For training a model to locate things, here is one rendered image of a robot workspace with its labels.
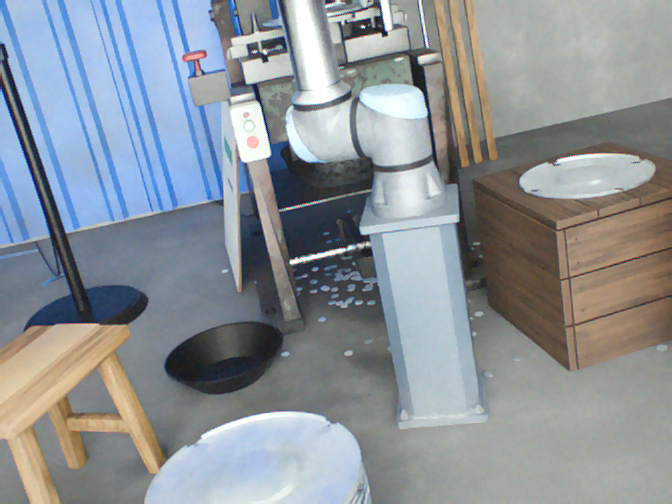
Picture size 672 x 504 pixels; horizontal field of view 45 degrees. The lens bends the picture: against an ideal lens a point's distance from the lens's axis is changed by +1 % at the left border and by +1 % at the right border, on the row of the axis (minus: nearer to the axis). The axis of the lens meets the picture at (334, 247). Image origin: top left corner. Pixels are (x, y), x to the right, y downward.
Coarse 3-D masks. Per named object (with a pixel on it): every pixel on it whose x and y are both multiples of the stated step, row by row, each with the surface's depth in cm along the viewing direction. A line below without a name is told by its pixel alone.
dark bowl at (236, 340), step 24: (192, 336) 211; (216, 336) 213; (240, 336) 212; (264, 336) 209; (168, 360) 202; (192, 360) 207; (216, 360) 210; (240, 360) 208; (264, 360) 205; (192, 384) 189; (216, 384) 188; (240, 384) 192
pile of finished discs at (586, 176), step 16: (560, 160) 197; (576, 160) 195; (592, 160) 193; (608, 160) 191; (624, 160) 189; (640, 160) 187; (528, 176) 191; (544, 176) 189; (560, 176) 185; (576, 176) 183; (592, 176) 181; (608, 176) 179; (624, 176) 178; (640, 176) 176; (544, 192) 179; (560, 192) 177; (576, 192) 175; (592, 192) 173; (608, 192) 170
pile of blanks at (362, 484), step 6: (330, 426) 116; (360, 474) 104; (360, 480) 104; (366, 480) 108; (360, 486) 104; (366, 486) 107; (354, 492) 102; (360, 492) 104; (366, 492) 106; (348, 498) 100; (354, 498) 102; (360, 498) 103; (366, 498) 106
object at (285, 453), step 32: (256, 416) 121; (288, 416) 120; (320, 416) 117; (192, 448) 117; (224, 448) 115; (256, 448) 114; (288, 448) 112; (320, 448) 111; (352, 448) 109; (160, 480) 111; (192, 480) 110; (224, 480) 107; (256, 480) 106; (288, 480) 105; (320, 480) 104; (352, 480) 103
